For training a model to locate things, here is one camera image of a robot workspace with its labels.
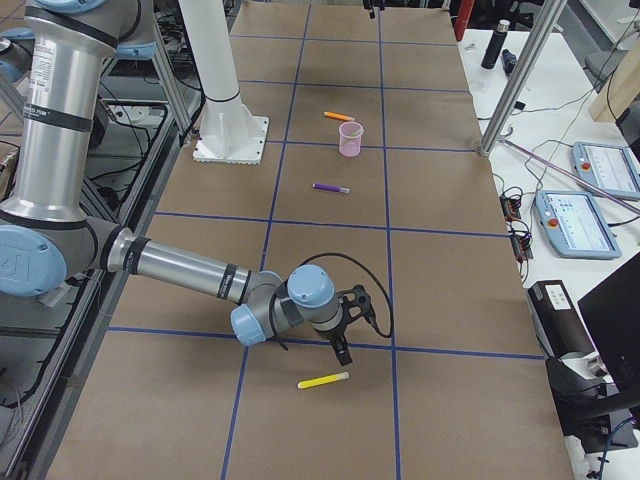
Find aluminium frame post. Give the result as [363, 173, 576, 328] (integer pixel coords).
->
[478, 0, 567, 158]

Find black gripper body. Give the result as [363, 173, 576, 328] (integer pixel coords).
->
[329, 284, 374, 341]

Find blue folded umbrella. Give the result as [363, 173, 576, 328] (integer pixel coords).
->
[501, 49, 517, 77]

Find far teach pendant tablet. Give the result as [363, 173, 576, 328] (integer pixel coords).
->
[571, 142, 639, 201]

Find black computer monitor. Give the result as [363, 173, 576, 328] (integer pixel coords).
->
[545, 256, 639, 453]

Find teach pendant tablet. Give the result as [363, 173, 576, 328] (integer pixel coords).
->
[534, 190, 622, 260]
[571, 142, 639, 201]

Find black box white label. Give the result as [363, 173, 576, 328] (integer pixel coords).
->
[527, 280, 595, 359]

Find long metal rod tool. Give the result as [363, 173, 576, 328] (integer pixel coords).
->
[502, 137, 640, 211]

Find purple highlighter pen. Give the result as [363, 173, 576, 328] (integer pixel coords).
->
[312, 183, 351, 194]

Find black water bottle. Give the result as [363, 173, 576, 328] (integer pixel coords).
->
[481, 19, 510, 70]

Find yellow highlighter pen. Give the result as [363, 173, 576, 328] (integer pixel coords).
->
[296, 372, 350, 390]

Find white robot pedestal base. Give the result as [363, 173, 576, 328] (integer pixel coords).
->
[179, 0, 269, 165]

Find pink mesh pen holder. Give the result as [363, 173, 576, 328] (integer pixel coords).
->
[339, 121, 364, 158]

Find orange highlighter pen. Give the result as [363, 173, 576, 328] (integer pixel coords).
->
[323, 111, 355, 122]

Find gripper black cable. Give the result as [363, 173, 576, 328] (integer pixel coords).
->
[294, 252, 394, 339]

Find near teach pendant tablet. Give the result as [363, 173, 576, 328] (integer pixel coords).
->
[534, 190, 622, 260]

